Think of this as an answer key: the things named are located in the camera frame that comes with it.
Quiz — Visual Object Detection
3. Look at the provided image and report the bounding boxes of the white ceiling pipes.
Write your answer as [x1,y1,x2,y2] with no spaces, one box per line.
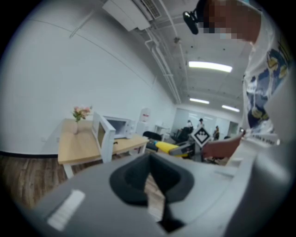
[144,0,188,105]

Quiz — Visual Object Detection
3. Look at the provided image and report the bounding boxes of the white water dispenser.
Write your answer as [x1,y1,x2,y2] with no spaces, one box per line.
[136,107,152,137]

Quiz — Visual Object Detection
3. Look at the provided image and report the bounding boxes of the wooden table with white legs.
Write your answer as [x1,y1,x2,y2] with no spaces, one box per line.
[57,118,150,179]

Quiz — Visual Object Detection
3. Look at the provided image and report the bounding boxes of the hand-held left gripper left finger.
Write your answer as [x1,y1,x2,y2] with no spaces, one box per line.
[27,153,167,237]

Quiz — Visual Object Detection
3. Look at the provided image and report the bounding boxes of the person's right forearm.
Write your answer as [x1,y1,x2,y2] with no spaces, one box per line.
[203,131,246,160]

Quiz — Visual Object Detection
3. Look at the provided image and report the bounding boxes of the pink flowers in vase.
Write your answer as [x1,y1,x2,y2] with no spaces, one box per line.
[71,106,93,135]

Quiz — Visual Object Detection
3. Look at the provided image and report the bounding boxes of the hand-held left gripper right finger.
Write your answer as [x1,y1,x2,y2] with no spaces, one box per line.
[149,138,292,237]

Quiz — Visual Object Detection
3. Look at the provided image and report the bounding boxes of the black head-worn camera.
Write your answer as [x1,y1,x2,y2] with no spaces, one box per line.
[182,0,209,35]

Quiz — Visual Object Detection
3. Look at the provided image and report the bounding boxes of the white ceiling air conditioner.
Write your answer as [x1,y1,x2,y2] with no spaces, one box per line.
[101,0,163,32]

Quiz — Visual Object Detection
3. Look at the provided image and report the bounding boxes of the white microwave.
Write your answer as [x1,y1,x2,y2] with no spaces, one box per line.
[91,111,137,164]

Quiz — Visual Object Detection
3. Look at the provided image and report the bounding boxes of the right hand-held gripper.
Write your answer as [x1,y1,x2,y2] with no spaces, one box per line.
[169,126,214,161]

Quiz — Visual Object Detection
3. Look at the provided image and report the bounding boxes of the black chair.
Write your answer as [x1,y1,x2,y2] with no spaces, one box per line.
[142,131,163,142]

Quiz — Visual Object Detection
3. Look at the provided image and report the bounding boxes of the long ceiling light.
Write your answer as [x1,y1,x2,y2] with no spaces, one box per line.
[221,105,241,113]
[189,98,210,105]
[188,61,233,73]

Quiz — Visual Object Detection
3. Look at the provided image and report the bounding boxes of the person in white shirt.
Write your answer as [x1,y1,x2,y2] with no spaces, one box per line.
[240,9,294,149]

